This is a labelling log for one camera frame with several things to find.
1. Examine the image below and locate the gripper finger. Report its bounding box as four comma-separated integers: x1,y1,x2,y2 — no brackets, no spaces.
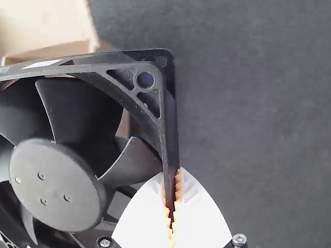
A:
171,167,248,248
96,172,173,248

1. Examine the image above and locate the black square fan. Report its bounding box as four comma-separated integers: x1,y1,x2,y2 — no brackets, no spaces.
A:
0,48,182,248

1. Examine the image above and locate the cardboard box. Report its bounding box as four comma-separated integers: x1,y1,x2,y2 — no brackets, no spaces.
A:
0,0,130,139

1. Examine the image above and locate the black mat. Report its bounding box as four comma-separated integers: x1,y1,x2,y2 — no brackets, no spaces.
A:
85,0,331,248

